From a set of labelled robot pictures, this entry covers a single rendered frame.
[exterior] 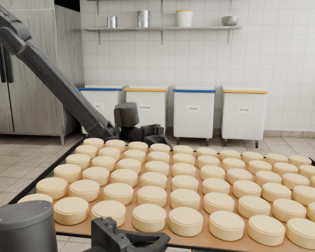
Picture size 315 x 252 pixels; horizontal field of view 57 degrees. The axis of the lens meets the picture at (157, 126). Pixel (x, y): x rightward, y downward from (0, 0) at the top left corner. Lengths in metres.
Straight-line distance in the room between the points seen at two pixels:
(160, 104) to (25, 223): 3.59
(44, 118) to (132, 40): 1.69
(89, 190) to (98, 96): 3.54
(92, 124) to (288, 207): 0.56
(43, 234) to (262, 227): 0.29
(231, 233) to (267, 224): 0.06
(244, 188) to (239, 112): 3.32
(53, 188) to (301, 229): 0.38
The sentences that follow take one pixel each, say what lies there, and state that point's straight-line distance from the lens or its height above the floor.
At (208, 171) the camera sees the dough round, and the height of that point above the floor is 1.00.
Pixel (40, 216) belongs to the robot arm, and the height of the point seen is 1.09.
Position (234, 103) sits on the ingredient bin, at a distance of 3.84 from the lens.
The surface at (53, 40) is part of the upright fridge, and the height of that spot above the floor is 1.37.
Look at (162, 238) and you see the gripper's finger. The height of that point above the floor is 0.99.
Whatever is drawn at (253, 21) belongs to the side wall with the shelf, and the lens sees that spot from 4.49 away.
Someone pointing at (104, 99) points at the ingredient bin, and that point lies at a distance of 4.00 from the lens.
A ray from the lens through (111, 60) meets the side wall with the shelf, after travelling 4.60.
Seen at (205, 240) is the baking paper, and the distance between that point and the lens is 0.44.
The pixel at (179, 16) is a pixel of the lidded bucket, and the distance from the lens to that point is 4.19.
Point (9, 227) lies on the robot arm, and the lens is 0.30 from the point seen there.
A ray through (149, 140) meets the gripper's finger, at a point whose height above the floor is 1.01.
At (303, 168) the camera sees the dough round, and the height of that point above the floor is 0.98.
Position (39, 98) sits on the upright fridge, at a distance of 4.08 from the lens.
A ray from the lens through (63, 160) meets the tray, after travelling 0.69.
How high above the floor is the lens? 1.24
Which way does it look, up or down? 14 degrees down
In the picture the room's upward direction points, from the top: straight up
